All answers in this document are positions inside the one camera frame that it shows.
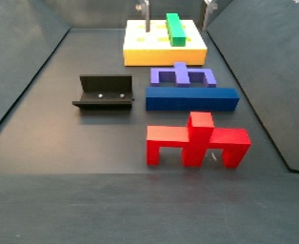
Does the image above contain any purple comb-shaped block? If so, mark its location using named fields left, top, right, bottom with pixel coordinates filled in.
left=149, top=62, right=217, bottom=88

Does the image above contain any blue long block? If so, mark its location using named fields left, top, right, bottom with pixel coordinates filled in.
left=147, top=87, right=240, bottom=112

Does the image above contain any black angled bracket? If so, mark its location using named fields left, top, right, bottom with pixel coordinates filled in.
left=72, top=74, right=133, bottom=110

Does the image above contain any yellow slotted board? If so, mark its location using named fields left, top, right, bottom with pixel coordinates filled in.
left=122, top=20, right=207, bottom=67

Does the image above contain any green long block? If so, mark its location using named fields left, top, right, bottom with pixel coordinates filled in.
left=167, top=13, right=187, bottom=47

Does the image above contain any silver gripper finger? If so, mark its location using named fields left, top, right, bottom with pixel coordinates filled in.
left=203, top=0, right=219, bottom=30
left=136, top=0, right=149, bottom=31

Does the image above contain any red comb-shaped block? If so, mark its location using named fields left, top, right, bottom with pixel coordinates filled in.
left=147, top=112, right=252, bottom=169

